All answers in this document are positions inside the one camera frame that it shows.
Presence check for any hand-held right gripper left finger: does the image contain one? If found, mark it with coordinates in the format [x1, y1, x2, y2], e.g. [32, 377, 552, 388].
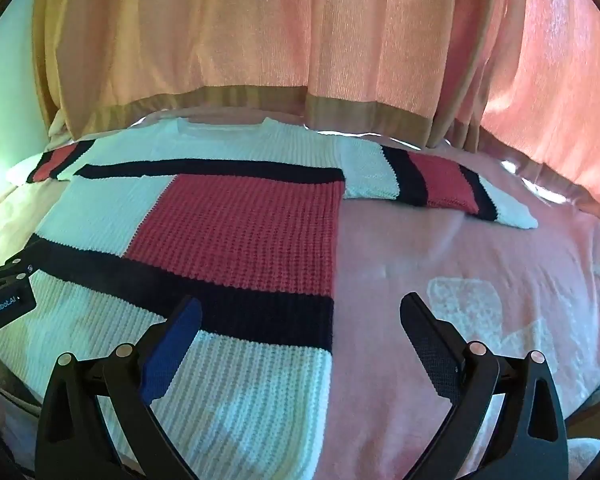
[35, 296, 203, 480]

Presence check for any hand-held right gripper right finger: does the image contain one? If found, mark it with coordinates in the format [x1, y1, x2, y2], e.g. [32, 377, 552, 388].
[400, 292, 570, 480]

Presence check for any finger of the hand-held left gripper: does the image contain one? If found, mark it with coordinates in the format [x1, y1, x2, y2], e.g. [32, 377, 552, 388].
[0, 238, 48, 293]

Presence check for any white red navy knit sweater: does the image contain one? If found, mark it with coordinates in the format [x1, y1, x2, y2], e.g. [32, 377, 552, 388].
[7, 117, 539, 466]

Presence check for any pink blanket with white pattern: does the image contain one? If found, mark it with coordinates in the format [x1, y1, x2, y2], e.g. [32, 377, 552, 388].
[0, 110, 600, 471]

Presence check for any orange pink curtain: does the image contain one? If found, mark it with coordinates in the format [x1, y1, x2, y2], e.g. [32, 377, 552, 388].
[32, 0, 600, 221]

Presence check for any wooden bed frame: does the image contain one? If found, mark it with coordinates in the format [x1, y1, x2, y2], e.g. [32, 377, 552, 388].
[565, 375, 600, 443]

